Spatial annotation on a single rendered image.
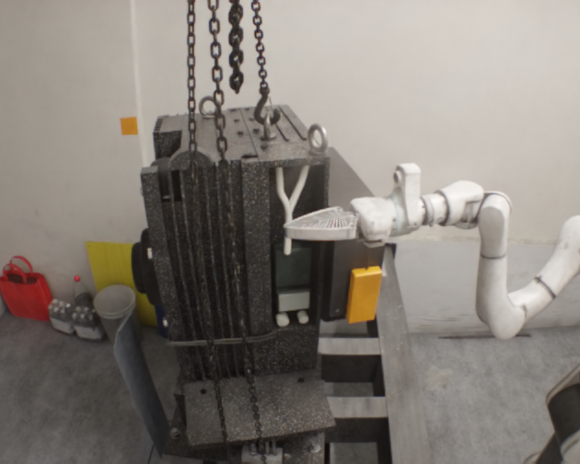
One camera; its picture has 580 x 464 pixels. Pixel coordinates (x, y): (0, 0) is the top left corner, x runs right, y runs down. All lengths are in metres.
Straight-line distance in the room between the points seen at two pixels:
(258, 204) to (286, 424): 0.64
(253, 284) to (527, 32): 1.85
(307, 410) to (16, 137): 2.23
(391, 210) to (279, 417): 0.75
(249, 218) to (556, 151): 1.98
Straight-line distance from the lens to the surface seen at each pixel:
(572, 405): 1.21
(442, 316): 2.86
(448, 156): 2.33
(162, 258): 1.07
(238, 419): 1.29
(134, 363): 1.53
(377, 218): 0.74
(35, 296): 3.16
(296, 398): 1.34
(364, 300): 1.12
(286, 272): 1.17
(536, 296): 1.05
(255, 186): 0.99
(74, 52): 2.38
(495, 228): 0.85
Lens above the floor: 1.97
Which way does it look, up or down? 31 degrees down
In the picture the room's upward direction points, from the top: 1 degrees clockwise
